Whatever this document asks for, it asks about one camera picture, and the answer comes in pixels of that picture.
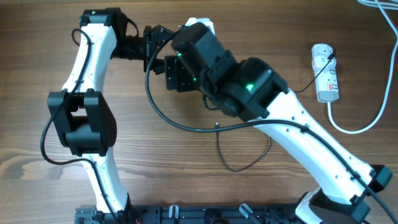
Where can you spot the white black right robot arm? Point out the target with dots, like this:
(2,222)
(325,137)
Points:
(254,92)

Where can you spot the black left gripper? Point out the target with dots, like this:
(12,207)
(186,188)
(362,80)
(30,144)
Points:
(158,35)

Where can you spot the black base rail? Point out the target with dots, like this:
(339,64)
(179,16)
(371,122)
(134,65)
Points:
(174,214)

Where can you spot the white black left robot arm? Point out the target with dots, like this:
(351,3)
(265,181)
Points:
(82,118)

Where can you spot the white power strip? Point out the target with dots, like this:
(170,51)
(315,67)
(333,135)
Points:
(326,83)

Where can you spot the white USB charger plug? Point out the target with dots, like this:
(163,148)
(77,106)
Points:
(323,61)

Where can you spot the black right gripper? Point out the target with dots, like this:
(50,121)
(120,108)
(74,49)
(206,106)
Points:
(178,74)

